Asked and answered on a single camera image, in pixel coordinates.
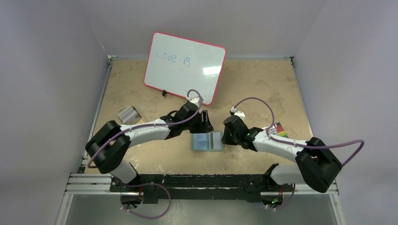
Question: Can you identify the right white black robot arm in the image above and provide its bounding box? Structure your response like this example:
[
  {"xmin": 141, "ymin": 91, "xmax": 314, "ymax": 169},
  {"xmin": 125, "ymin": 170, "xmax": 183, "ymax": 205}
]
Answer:
[{"xmin": 222, "ymin": 115, "xmax": 343, "ymax": 193}]

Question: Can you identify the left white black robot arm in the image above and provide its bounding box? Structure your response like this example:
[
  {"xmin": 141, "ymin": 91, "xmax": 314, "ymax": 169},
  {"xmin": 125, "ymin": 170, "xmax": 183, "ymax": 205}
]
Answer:
[{"xmin": 85, "ymin": 101, "xmax": 214, "ymax": 192}]

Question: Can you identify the stack of credit cards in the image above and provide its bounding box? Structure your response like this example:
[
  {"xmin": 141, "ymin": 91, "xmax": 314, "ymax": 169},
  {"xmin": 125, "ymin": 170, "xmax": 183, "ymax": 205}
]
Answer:
[{"xmin": 117, "ymin": 105, "xmax": 142, "ymax": 125}]

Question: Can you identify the colourful marker pack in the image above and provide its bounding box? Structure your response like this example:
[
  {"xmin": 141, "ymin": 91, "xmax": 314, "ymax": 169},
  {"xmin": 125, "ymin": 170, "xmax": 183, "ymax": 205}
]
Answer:
[{"xmin": 262, "ymin": 122, "xmax": 288, "ymax": 138}]

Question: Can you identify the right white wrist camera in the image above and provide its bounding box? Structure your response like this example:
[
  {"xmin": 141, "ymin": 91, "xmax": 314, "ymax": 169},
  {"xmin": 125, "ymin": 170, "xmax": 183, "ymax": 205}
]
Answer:
[{"xmin": 230, "ymin": 107, "xmax": 245, "ymax": 120}]

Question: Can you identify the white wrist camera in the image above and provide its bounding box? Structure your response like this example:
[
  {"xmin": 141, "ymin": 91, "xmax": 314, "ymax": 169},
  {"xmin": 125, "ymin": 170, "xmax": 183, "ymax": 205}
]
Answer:
[
  {"xmin": 230, "ymin": 107, "xmax": 245, "ymax": 120},
  {"xmin": 186, "ymin": 97, "xmax": 203, "ymax": 107}
]

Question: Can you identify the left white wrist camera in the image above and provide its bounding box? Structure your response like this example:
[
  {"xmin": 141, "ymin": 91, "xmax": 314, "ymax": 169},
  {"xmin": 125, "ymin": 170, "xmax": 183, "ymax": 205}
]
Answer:
[{"xmin": 186, "ymin": 97, "xmax": 203, "ymax": 107}]

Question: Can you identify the white board with red frame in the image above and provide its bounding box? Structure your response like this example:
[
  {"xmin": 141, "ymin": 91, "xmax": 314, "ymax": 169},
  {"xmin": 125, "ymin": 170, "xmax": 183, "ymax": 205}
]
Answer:
[{"xmin": 144, "ymin": 32, "xmax": 227, "ymax": 105}]

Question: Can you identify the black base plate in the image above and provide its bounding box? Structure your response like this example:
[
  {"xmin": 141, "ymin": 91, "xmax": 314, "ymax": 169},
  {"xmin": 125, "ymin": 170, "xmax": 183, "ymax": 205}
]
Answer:
[{"xmin": 110, "ymin": 174, "xmax": 293, "ymax": 204}]

